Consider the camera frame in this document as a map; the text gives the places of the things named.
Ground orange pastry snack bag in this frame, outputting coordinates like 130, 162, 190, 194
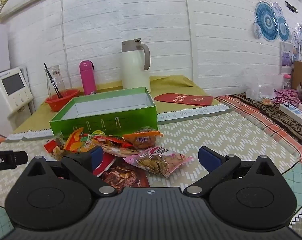
122, 126, 163, 150

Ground clear glass carafe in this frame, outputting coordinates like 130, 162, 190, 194
44, 65, 66, 97

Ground black chopsticks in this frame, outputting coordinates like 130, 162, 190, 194
44, 63, 62, 99

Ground white water dispenser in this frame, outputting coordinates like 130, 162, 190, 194
0, 67, 33, 138

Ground beige chevron table mat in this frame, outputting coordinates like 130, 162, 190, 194
0, 111, 300, 206

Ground white power strip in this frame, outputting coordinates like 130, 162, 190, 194
279, 103, 302, 125

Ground pink snack bag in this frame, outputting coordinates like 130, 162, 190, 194
124, 146, 193, 178

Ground pink thermos bottle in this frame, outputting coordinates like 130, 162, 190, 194
79, 60, 96, 95

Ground green cardboard box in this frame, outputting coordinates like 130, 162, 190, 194
49, 87, 158, 138

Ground orange yellow snack bag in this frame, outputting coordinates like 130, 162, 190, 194
63, 127, 105, 153

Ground red date snack bag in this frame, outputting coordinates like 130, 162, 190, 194
44, 133, 66, 161

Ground clear plastic bag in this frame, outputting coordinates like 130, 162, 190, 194
241, 68, 276, 101

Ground brown cardboard box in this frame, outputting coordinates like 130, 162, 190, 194
292, 61, 302, 89

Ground red envelope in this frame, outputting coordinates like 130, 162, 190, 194
154, 93, 213, 106

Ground cream thermos jug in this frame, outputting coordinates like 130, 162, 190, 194
121, 38, 151, 92

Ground dark brown snack bag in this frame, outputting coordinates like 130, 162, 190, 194
100, 159, 150, 192

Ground red plastic basket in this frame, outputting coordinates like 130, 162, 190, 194
45, 89, 79, 112

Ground plaid orange cloth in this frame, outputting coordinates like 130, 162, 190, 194
215, 95, 302, 162

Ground blue paper fan decoration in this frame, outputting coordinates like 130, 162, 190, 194
253, 1, 291, 42

